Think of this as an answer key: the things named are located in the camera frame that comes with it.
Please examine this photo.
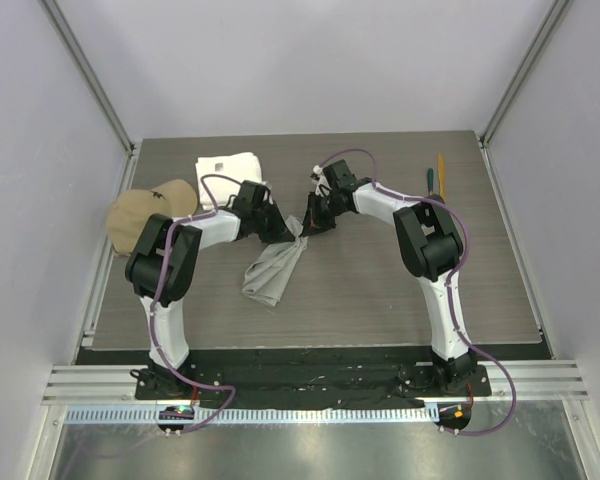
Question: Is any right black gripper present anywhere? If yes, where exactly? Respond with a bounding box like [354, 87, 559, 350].
[299, 192, 346, 239]

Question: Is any grey cloth napkin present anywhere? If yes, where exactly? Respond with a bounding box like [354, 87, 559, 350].
[242, 216, 308, 307]

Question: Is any green handled wooden spoon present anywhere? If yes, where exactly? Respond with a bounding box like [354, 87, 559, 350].
[426, 168, 435, 195]

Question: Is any yellow wooden knife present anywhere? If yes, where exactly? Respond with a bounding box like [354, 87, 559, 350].
[437, 153, 446, 202]

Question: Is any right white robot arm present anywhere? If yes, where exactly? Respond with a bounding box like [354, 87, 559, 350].
[302, 159, 477, 395]

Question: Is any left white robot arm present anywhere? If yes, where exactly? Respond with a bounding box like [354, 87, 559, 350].
[125, 181, 294, 400]

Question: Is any white folded towel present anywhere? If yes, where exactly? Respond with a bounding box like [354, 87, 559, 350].
[195, 152, 263, 211]

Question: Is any tan baseball cap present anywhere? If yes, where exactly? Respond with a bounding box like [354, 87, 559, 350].
[105, 179, 198, 256]

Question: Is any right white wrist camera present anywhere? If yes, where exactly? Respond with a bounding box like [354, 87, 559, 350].
[310, 165, 331, 197]

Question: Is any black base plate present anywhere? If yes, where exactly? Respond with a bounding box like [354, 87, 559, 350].
[130, 346, 492, 410]

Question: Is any perforated cable duct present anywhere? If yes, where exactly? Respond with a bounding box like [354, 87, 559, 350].
[64, 404, 439, 426]

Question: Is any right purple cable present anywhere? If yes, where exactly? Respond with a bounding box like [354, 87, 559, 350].
[314, 147, 518, 436]

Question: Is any left aluminium frame post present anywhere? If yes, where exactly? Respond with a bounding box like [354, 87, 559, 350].
[38, 0, 134, 155]

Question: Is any aluminium frame post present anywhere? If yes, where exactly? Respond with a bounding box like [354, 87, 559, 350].
[478, 0, 573, 148]
[38, 0, 134, 155]

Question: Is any right aluminium frame post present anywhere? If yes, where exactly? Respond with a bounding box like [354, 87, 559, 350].
[478, 0, 573, 148]

